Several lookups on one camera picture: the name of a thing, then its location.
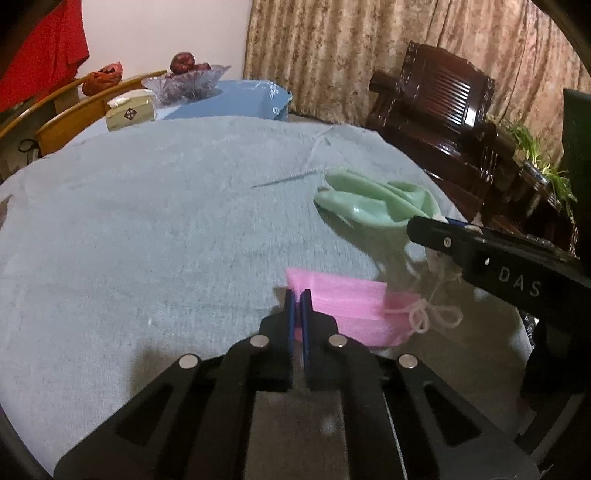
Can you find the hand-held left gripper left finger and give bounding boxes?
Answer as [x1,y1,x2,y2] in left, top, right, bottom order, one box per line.
[53,287,296,480]

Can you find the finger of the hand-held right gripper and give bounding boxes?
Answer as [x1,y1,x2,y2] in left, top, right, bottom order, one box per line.
[444,220,578,264]
[407,216,476,278]

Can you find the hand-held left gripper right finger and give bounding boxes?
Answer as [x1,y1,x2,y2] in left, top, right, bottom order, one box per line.
[300,288,541,480]

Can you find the pink face mask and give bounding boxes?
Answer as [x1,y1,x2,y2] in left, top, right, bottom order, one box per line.
[285,267,464,348]

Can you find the green face mask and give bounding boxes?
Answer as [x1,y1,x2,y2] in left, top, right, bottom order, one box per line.
[314,168,462,287]

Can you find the dark wooden side table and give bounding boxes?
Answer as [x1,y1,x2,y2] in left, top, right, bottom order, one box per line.
[480,157,580,254]

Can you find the green potted plant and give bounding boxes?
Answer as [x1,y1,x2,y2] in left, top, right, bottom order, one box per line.
[496,115,578,217]

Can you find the thin grey stick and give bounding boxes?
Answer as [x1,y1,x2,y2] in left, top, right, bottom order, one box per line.
[252,171,324,189]

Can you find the dark wooden armchair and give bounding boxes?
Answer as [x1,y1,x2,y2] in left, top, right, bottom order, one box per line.
[365,41,515,185]

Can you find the grey table blanket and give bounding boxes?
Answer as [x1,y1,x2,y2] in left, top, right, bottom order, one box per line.
[0,115,532,476]

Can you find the beige patterned curtain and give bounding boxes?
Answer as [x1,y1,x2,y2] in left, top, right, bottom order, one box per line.
[242,0,591,153]

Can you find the glass fruit bowl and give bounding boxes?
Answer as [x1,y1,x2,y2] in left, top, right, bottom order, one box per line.
[141,65,232,104]

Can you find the cream tissue box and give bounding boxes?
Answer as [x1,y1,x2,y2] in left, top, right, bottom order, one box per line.
[105,90,158,132]

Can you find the dark red fruits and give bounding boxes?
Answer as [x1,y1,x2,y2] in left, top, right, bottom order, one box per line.
[168,52,213,75]

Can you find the red mesh bag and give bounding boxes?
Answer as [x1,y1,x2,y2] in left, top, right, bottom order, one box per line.
[81,61,125,97]

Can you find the red cloth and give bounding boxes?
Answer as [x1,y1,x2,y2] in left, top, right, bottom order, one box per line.
[0,0,90,114]

